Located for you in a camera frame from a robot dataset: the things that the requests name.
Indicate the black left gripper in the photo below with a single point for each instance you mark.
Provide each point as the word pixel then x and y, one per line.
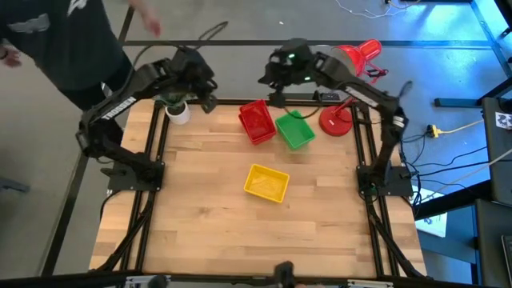
pixel 194 74

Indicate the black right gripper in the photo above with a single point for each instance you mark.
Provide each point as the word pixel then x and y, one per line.
pixel 278 76

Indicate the red plastic basket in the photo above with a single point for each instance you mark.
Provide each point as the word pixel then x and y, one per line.
pixel 258 122
pixel 262 141

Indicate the green plastic basket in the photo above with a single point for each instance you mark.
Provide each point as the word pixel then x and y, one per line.
pixel 304 145
pixel 294 129

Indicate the yellow plastic basket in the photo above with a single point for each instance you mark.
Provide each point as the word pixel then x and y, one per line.
pixel 266 181
pixel 264 198

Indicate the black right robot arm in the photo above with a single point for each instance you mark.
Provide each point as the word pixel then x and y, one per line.
pixel 368 96

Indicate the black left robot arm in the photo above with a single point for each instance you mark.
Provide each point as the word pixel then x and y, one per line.
pixel 120 106

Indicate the white plant pot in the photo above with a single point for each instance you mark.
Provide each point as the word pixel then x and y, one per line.
pixel 182 118

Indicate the green snake plant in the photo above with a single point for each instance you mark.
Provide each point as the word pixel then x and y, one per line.
pixel 174 100

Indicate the small black box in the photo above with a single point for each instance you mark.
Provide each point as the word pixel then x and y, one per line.
pixel 330 97

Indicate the red desk lamp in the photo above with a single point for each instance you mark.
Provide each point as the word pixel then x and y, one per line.
pixel 336 122

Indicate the person's hand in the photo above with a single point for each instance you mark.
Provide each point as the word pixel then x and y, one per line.
pixel 150 22
pixel 10 56

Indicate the yellow power plug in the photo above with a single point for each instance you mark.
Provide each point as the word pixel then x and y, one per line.
pixel 434 131

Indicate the person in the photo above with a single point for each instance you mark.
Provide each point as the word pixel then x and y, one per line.
pixel 60 48

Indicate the black desk leg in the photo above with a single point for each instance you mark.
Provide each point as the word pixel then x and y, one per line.
pixel 456 102

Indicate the black round knob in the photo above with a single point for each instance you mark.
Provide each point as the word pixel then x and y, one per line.
pixel 158 282

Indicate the silver aluminium bar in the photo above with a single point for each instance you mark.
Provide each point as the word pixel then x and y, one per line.
pixel 372 284
pixel 136 282

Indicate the white printed paper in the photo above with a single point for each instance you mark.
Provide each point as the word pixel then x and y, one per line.
pixel 434 226

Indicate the black beam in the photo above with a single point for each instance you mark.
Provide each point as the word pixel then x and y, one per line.
pixel 452 200

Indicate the black desk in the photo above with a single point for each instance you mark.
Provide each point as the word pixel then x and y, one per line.
pixel 492 248
pixel 496 160

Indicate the white marker tag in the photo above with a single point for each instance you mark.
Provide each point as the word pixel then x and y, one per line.
pixel 504 120

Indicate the black aluminium table frame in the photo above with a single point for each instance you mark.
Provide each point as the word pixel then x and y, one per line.
pixel 228 102

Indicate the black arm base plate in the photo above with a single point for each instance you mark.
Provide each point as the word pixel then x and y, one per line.
pixel 120 182
pixel 400 184

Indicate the black exterior camera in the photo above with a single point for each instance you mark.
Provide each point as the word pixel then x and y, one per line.
pixel 285 276

